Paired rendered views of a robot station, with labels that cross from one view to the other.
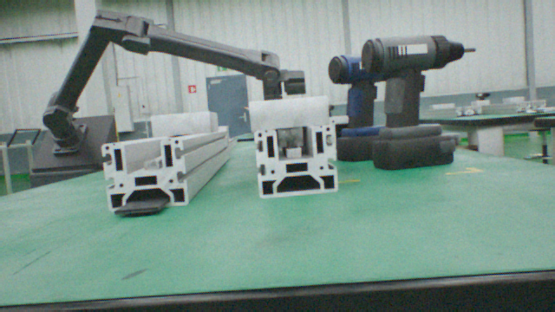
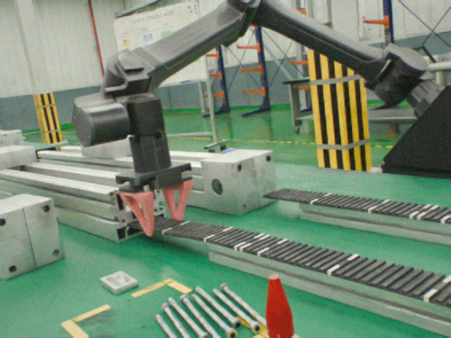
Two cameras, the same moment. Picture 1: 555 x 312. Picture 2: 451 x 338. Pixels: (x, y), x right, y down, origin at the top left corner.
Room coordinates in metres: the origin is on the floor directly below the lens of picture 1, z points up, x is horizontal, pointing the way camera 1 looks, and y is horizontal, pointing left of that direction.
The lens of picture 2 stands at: (2.14, -0.39, 1.02)
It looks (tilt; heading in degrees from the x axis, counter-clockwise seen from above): 11 degrees down; 141
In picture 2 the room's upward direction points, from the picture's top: 8 degrees counter-clockwise
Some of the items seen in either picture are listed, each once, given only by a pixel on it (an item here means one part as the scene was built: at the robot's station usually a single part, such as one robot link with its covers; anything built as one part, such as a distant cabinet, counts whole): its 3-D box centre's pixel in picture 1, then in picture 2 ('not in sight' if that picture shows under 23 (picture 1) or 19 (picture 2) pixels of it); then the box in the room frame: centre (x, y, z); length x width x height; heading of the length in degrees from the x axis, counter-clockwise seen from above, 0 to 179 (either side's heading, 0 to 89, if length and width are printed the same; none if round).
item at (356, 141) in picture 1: (376, 106); not in sight; (1.08, -0.23, 0.89); 0.20 x 0.08 x 0.22; 113
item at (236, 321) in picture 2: not in sight; (216, 305); (1.75, -0.11, 0.78); 0.11 x 0.01 x 0.01; 164
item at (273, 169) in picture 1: (283, 146); (46, 188); (1.03, -0.02, 0.82); 0.80 x 0.10 x 0.09; 1
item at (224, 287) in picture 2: not in sight; (244, 304); (1.77, -0.09, 0.78); 0.11 x 0.01 x 0.01; 164
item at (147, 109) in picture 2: (274, 87); (140, 117); (1.50, -0.02, 0.98); 0.07 x 0.06 x 0.07; 88
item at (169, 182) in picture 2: not in sight; (166, 199); (1.50, 0.00, 0.84); 0.07 x 0.07 x 0.09; 1
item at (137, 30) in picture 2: not in sight; (166, 84); (-3.62, 3.43, 0.97); 1.51 x 0.50 x 1.95; 16
